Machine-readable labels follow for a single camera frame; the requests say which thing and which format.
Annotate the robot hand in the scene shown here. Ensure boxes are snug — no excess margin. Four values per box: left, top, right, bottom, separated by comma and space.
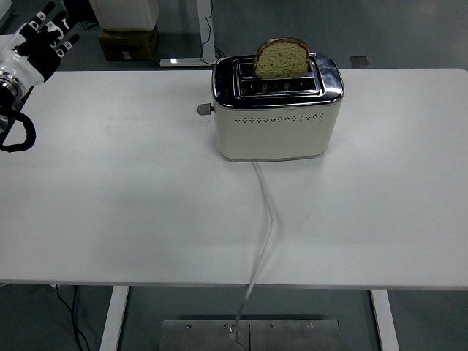
0, 1, 81, 87

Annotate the cream and chrome toaster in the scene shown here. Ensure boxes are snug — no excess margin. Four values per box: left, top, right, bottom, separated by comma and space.
211, 52, 345, 163

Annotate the white furniture panel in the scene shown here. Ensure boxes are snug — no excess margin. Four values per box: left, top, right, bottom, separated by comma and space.
0, 0, 14, 25

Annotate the black box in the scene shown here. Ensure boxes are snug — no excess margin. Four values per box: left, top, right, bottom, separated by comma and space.
65, 0, 97, 23

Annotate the brown cardboard box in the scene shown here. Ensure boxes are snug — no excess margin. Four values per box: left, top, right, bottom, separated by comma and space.
97, 25, 160, 62

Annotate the white cabinet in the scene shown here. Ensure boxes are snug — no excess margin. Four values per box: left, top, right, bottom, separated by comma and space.
88, 0, 160, 31

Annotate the white desk leg with foot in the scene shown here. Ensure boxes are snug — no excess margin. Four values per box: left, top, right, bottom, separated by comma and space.
159, 0, 220, 68

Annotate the brown bread slice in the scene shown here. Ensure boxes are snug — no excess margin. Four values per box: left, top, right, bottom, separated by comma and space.
252, 37, 311, 80

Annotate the white table leg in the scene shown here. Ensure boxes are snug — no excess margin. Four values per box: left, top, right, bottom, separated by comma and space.
369, 289, 400, 351
98, 287, 129, 351

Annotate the black hanging cable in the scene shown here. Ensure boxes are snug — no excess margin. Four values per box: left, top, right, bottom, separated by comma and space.
200, 0, 224, 61

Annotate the black floor cable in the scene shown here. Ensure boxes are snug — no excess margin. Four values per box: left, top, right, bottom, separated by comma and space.
54, 286, 91, 351

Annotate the white power cord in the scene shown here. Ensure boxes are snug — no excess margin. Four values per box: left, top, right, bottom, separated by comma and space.
233, 160, 278, 351

